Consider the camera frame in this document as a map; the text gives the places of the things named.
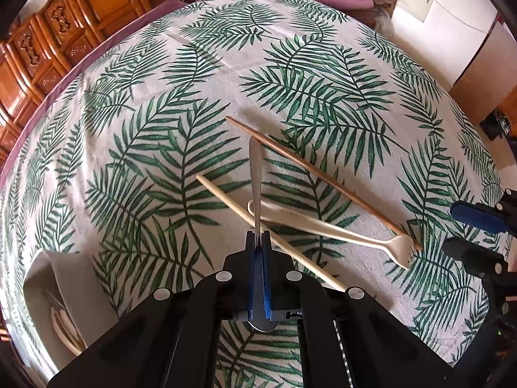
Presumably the grey metal utensil tray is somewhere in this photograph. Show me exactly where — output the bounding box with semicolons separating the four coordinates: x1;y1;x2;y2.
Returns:
23;251;118;370

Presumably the palm leaf tablecloth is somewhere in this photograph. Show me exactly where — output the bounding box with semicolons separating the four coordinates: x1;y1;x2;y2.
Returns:
1;0;509;381

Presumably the carved wooden cabinet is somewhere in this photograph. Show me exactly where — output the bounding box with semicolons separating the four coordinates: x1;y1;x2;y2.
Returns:
0;0;380;162

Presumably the brown wooden chopstick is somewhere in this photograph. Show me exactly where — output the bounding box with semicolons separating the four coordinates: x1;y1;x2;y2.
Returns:
225;116;407;236

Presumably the light bamboo chopstick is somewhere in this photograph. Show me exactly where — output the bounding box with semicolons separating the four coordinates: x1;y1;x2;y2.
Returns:
196;174;347;292

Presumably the cream plastic fork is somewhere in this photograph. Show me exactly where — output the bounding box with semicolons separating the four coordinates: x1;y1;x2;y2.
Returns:
260;200;416;270

